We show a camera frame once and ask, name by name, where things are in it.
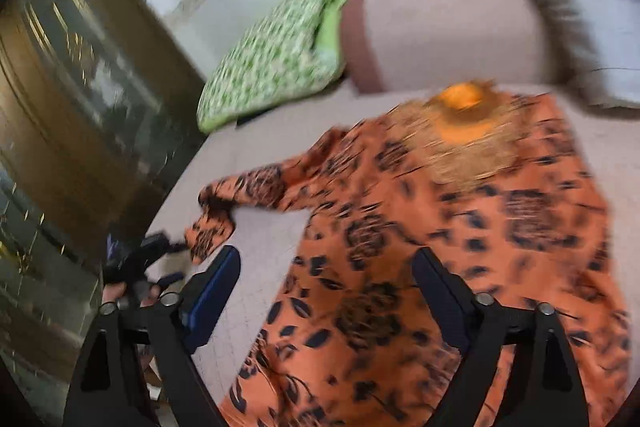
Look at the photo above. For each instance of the person left hand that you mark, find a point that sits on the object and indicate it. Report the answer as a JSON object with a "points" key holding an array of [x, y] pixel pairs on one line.
{"points": [[144, 294]]}

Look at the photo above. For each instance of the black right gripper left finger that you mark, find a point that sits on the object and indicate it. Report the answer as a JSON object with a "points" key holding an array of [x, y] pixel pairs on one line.
{"points": [[108, 387]]}

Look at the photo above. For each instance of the dark wooden glass cabinet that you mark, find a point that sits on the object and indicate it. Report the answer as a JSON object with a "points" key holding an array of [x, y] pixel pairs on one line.
{"points": [[97, 125]]}

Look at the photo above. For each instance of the orange black floral garment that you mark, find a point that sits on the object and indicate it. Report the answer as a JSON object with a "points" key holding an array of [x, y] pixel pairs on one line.
{"points": [[465, 135]]}

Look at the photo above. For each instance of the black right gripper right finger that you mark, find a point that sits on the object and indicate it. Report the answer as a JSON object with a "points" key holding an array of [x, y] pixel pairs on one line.
{"points": [[543, 387]]}

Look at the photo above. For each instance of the green white patterned pillow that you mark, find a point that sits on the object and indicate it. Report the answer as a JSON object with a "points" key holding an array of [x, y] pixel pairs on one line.
{"points": [[291, 53]]}

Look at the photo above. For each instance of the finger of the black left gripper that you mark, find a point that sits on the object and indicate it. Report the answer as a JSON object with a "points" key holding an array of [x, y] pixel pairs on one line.
{"points": [[163, 247], [168, 280]]}

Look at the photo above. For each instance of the pink maroon bolster pillow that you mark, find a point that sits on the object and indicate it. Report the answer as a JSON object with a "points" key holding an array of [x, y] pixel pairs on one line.
{"points": [[409, 45]]}

